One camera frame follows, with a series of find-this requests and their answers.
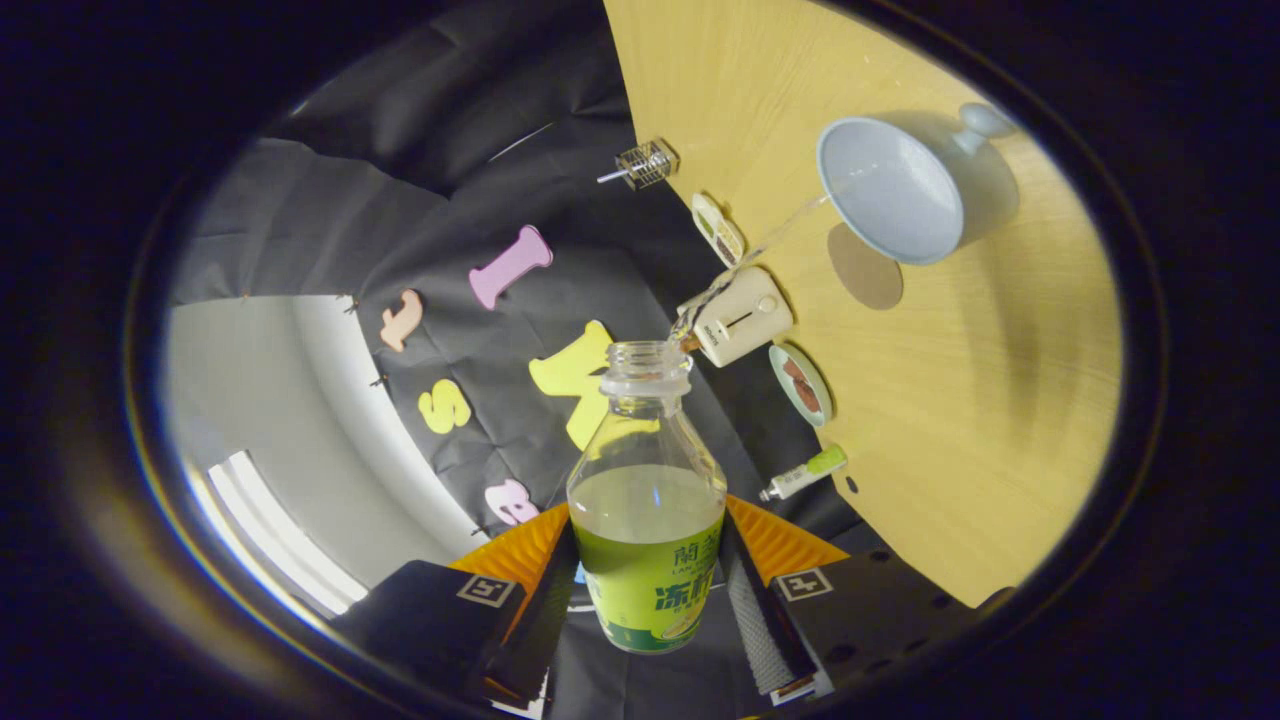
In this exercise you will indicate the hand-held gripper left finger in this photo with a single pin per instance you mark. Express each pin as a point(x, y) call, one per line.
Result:
point(540, 620)

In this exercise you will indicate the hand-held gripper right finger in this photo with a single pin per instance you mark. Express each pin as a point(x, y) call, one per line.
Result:
point(760, 640)

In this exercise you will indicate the green label juice bottle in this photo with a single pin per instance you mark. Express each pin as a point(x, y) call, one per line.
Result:
point(648, 580)

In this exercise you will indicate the round brown coaster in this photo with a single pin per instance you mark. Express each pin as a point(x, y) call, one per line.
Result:
point(865, 275)

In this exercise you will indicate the white cup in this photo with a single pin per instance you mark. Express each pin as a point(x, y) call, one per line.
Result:
point(890, 190)

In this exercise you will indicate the small white green bottle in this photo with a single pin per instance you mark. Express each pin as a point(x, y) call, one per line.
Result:
point(800, 475)

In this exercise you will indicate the pale green plate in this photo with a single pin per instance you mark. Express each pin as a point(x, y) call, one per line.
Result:
point(785, 395)

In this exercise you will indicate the brown meat slice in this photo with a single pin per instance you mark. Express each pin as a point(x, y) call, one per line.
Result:
point(810, 398)
point(795, 371)

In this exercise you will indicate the long ceiling light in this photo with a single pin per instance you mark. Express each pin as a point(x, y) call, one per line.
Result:
point(280, 540)

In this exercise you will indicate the brown bread slice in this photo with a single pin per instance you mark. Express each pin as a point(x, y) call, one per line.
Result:
point(689, 343)

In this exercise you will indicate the wooden table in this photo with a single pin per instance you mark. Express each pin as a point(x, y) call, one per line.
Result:
point(950, 400)

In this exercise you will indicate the cream toaster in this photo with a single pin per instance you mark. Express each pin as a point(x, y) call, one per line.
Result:
point(745, 315)

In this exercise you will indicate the white divided snack tray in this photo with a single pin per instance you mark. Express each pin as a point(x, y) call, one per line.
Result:
point(718, 230)

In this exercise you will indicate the black backdrop cloth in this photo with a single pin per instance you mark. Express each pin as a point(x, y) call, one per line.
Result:
point(450, 200)

